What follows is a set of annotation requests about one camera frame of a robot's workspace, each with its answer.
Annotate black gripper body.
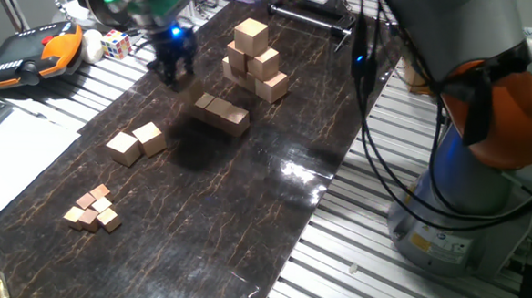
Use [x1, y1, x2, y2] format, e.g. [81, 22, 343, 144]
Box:
[148, 22, 200, 73]

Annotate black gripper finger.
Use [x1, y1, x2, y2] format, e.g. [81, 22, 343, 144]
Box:
[181, 56, 198, 77]
[157, 64, 183, 94]

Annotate cardboard box with wood blocks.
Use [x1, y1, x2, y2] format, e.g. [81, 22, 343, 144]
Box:
[399, 57, 435, 96]

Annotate large wooden cube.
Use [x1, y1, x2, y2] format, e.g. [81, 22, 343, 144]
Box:
[245, 46, 281, 83]
[224, 40, 251, 74]
[234, 69, 259, 94]
[220, 57, 242, 83]
[253, 70, 291, 106]
[231, 16, 271, 59]

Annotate colourful puzzle cube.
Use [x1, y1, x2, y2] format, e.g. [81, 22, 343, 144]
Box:
[98, 28, 135, 62]

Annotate white rounded object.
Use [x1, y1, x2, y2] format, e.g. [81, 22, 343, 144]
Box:
[79, 28, 107, 66]

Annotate black filament spool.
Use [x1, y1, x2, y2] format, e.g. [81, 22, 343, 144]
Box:
[71, 0, 136, 30]

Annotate small wooden cube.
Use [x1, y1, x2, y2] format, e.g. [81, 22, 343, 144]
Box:
[62, 205, 86, 231]
[95, 207, 123, 234]
[77, 208, 101, 234]
[88, 182, 113, 202]
[74, 191, 97, 211]
[90, 196, 115, 215]

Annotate black orange teach pendant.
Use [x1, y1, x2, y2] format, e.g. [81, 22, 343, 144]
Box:
[0, 16, 86, 97]

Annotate dark marble pattern mat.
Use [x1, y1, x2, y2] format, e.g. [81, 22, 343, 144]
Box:
[0, 0, 407, 298]

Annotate white paper sheets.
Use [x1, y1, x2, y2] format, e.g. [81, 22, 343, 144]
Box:
[0, 89, 85, 235]

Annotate black metal frame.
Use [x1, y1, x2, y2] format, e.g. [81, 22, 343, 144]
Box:
[265, 0, 358, 54]

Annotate black cable bundle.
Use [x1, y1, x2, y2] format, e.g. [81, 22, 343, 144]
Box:
[170, 0, 532, 237]

